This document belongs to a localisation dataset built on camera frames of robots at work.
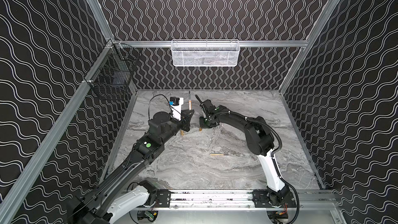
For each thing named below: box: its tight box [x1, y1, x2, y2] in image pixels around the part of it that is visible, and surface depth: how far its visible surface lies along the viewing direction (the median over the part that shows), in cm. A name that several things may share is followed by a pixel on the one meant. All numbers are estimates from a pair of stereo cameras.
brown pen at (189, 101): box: [188, 90, 192, 111], surface depth 68 cm
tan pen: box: [209, 152, 231, 157], surface depth 90 cm
